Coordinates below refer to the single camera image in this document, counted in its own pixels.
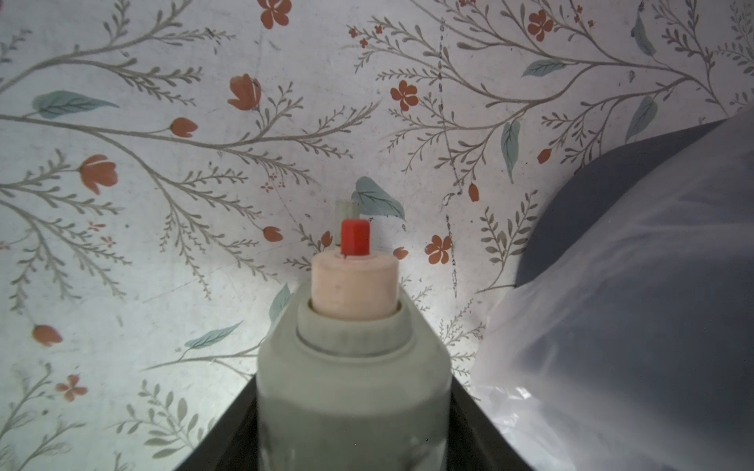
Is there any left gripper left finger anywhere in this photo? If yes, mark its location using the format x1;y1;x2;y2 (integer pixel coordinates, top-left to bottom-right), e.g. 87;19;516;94
176;376;258;471

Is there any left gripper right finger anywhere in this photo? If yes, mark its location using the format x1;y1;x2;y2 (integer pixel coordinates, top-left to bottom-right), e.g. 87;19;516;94
450;378;532;471

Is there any green pencil sharpener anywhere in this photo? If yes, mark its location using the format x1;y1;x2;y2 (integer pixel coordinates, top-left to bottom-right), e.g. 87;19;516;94
255;219;453;470

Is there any clear plastic bin liner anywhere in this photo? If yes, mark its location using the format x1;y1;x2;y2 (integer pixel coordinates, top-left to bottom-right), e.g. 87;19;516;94
471;108;753;470

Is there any grey trash bin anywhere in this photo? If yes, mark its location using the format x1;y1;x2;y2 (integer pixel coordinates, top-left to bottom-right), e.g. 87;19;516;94
514;121;722;287

